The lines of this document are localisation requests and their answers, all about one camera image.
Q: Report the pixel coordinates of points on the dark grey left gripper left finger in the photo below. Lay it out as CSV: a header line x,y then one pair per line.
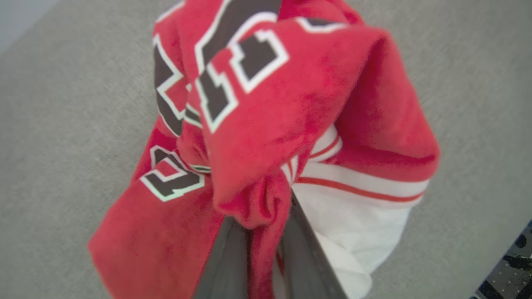
x,y
224,265

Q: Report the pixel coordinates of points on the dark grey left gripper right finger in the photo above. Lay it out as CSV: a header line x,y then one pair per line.
x,y
309,265

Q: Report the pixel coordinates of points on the red Bulls basketball jersey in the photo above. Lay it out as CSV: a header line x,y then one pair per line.
x,y
291,104

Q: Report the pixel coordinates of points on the dark speckled mat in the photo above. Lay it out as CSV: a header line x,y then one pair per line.
x,y
509,274

